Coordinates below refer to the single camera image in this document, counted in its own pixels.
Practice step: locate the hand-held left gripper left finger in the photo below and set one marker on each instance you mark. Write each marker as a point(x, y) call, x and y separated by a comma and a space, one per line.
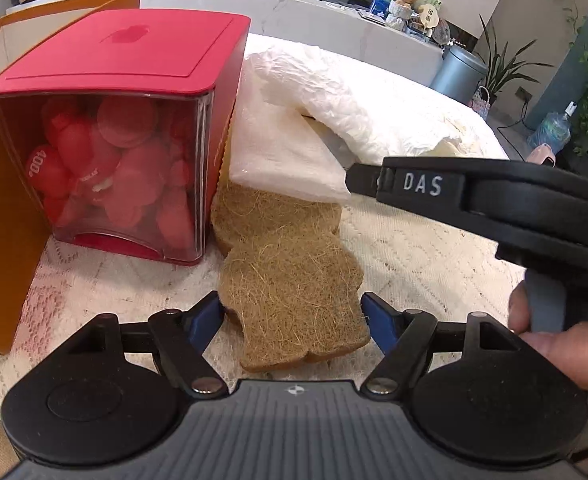
point(206, 320)

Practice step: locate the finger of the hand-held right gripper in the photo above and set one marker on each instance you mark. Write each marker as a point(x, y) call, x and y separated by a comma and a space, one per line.
point(364, 180)

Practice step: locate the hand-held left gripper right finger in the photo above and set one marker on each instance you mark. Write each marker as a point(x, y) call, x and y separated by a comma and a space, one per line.
point(379, 322)

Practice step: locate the white napkin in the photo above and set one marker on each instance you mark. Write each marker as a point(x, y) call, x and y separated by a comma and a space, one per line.
point(284, 160)

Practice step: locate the brown coir pad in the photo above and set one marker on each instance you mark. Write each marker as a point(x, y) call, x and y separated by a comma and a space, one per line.
point(289, 285)

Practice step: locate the orange cardboard box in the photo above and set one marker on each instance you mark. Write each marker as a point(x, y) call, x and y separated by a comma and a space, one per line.
point(4, 260)

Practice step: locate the person's right hand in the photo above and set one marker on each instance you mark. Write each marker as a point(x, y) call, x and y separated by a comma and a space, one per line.
point(584, 355)

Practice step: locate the pink heater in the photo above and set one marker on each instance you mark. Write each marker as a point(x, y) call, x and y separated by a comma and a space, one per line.
point(541, 155)

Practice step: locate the blue water bottle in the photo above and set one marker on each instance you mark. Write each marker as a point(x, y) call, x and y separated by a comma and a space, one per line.
point(549, 132)

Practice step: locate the white crinkled plastic bag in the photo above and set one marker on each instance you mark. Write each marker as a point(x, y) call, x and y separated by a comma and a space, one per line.
point(354, 95)

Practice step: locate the cream cloth piece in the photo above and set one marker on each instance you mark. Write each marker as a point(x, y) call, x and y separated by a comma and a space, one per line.
point(444, 149)

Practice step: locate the woven pink white bag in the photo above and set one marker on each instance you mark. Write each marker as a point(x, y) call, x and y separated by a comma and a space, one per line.
point(480, 105)

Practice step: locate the blue grey trash can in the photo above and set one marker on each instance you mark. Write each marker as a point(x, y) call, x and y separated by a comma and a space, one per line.
point(456, 72)

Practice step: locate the long leaf floor plant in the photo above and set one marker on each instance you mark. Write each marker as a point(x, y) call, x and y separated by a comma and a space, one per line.
point(504, 67)

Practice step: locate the white bouquet wrap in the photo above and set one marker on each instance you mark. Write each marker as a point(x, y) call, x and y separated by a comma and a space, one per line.
point(398, 16)

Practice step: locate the white hand fan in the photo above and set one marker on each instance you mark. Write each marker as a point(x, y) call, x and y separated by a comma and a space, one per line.
point(431, 15)

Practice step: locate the white marble television console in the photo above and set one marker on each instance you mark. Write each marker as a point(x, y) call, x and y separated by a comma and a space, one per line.
point(254, 15)

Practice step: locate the red lidded storage box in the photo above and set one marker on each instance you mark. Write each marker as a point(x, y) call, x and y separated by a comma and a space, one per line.
point(124, 60)

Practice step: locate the wall outlet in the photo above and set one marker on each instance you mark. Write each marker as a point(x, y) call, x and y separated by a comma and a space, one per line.
point(524, 94)

